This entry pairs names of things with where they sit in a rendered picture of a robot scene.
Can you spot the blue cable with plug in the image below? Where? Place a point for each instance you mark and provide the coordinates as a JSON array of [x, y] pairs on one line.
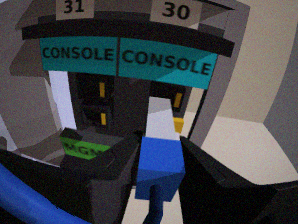
[[160, 174]]

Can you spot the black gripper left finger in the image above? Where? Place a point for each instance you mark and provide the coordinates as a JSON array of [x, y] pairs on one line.
[[97, 190]]

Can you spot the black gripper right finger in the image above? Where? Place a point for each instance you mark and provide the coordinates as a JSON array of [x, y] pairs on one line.
[[210, 193]]

